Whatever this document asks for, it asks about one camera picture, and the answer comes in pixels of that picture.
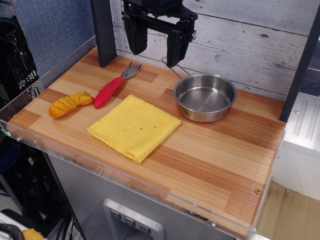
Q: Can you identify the dark grey right post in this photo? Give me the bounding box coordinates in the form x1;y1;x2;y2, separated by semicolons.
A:
279;6;320;123

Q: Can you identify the stainless steel cabinet front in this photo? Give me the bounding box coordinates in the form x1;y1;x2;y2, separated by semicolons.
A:
48;154;233;240

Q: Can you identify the clear acrylic table guard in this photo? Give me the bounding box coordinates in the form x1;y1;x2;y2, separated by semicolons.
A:
0;49;286;240

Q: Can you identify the white ribbed appliance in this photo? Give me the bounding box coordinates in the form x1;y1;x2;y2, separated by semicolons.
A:
271;92;320;200

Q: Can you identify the dark grey post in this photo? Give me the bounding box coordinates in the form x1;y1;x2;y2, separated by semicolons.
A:
279;6;320;123
90;0;117;68

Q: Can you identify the yellow folded napkin cloth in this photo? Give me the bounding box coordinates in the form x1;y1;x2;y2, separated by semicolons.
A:
87;95;181;164

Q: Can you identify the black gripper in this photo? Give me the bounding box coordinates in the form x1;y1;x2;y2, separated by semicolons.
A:
122;0;198;67

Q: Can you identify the dark grey left post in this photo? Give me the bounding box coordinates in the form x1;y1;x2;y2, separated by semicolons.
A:
90;0;117;68

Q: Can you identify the orange plush toy bottom corner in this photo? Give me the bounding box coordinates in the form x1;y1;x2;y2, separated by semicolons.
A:
22;228;45;240

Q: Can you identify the stainless steel pot with handle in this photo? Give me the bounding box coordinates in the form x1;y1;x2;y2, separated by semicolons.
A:
173;73;238;123

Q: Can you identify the black crate with cables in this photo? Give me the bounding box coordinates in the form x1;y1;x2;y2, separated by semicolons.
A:
0;17;39;103

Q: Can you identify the silver button panel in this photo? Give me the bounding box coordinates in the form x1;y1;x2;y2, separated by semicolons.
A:
103;198;165;240

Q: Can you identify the red handled metal fork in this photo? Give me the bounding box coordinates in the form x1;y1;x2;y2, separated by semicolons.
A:
93;62;142;109

